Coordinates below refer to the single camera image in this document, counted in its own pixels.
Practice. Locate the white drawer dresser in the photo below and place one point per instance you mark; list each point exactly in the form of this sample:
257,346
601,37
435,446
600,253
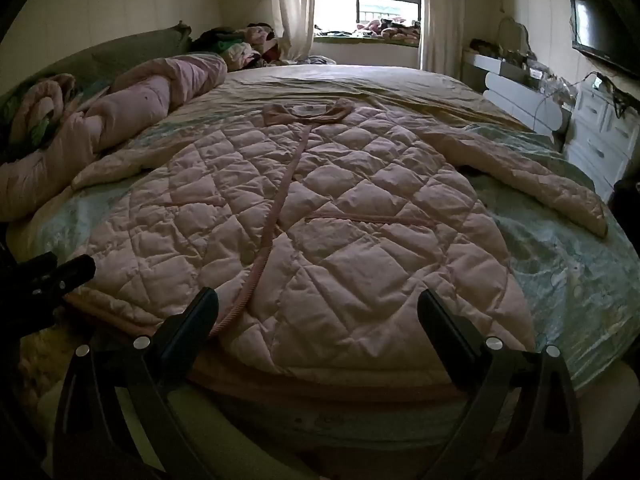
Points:
600,130

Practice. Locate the crumpled clothes by window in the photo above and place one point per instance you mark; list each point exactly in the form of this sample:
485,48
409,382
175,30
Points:
317,60

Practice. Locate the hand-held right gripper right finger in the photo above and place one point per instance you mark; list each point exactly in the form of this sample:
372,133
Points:
440,335

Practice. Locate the heap of small desk items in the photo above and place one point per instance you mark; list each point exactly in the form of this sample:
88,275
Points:
547,80

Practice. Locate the white curtain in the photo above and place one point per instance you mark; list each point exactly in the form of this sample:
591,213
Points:
292,10
442,15

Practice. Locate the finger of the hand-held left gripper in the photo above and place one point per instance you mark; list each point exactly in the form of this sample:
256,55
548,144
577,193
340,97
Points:
70,272

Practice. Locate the pink quilted coat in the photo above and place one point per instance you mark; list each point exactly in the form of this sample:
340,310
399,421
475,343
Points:
350,210

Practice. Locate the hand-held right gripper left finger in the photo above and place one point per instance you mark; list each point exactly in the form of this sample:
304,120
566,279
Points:
192,330

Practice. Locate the clothes on window sill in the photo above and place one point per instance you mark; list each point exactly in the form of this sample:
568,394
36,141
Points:
387,29

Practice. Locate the pink green floral blanket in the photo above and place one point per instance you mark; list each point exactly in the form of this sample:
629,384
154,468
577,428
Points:
37,110

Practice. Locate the rolled pink duvet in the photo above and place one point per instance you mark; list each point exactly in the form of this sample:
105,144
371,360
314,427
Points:
135,97

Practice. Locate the black wall television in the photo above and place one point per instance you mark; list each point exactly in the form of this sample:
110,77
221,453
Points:
597,30

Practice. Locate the teal floral bedspread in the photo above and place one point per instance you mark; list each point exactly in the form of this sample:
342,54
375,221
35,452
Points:
560,265

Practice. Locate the pile of clothes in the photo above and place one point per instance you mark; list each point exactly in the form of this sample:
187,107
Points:
235,42

